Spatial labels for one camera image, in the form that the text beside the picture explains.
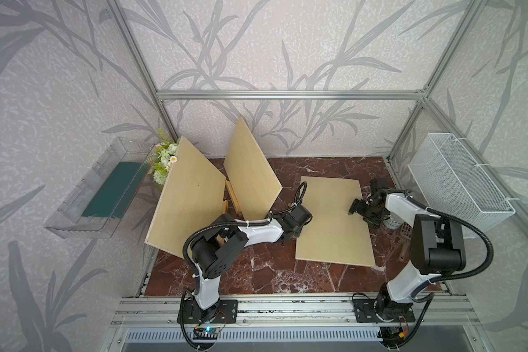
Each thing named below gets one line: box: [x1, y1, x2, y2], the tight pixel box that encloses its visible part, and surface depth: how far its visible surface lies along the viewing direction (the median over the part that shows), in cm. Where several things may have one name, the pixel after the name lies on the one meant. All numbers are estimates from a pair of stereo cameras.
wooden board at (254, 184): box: [222, 116, 283, 221], surface depth 82 cm
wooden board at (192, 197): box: [144, 136, 226, 259], surface depth 76 cm
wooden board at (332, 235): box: [295, 176, 376, 267], surface depth 91 cm
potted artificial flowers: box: [148, 128, 181, 186], surface depth 80 cm
